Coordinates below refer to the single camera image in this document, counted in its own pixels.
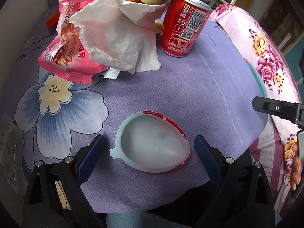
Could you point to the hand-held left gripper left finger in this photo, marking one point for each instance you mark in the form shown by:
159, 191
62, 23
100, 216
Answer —
91, 157

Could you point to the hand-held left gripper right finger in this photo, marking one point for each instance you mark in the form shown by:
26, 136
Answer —
206, 156

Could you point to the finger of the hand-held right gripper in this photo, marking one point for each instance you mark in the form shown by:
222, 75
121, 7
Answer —
275, 108

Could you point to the white plastic cup red rim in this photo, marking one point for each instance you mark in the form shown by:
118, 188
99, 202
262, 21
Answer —
152, 144

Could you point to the person's right hand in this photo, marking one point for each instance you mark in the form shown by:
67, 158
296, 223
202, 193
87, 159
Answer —
294, 171

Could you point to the pink floral blanket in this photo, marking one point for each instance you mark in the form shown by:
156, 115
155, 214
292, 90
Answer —
261, 52

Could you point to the purple floral cloth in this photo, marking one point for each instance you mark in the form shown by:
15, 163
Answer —
190, 87

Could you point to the pale blue cloth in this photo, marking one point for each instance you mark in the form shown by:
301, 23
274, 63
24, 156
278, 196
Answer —
147, 220

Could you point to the small white wrapper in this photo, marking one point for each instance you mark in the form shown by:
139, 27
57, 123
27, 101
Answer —
111, 73

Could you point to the pink snack packet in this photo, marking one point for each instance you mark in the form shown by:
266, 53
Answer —
66, 52

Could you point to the crumpled white tissue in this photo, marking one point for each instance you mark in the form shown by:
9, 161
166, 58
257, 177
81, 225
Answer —
118, 35

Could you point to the red soda can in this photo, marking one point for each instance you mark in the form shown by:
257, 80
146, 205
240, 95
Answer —
180, 23

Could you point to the small yellow scrap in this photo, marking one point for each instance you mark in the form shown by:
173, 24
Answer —
158, 26

